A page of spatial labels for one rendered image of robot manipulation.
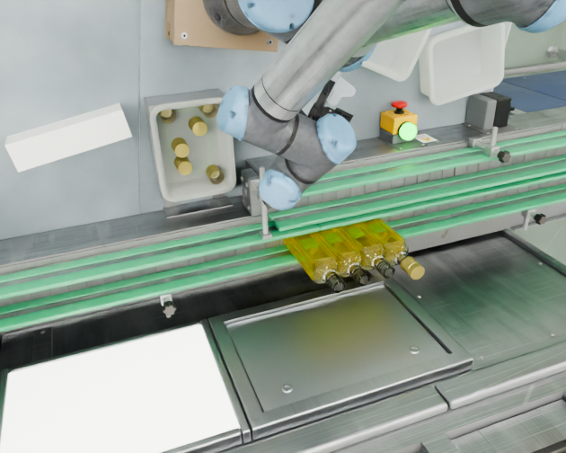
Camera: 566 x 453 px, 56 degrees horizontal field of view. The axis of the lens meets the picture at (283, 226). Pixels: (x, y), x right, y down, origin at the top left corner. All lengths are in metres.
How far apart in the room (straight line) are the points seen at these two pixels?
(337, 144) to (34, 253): 0.71
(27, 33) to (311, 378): 0.88
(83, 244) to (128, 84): 0.36
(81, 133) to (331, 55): 0.64
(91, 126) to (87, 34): 0.18
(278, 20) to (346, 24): 0.27
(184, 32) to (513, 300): 0.97
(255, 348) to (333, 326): 0.18
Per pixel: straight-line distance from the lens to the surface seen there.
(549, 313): 1.41
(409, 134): 1.40
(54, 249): 1.26
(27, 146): 1.21
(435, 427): 1.07
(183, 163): 1.24
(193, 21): 1.14
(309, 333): 1.19
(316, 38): 0.72
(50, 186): 1.31
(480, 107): 1.57
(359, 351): 1.15
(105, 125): 1.20
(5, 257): 1.28
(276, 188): 0.92
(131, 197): 1.32
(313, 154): 0.86
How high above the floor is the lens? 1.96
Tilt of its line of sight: 56 degrees down
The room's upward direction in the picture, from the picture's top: 141 degrees clockwise
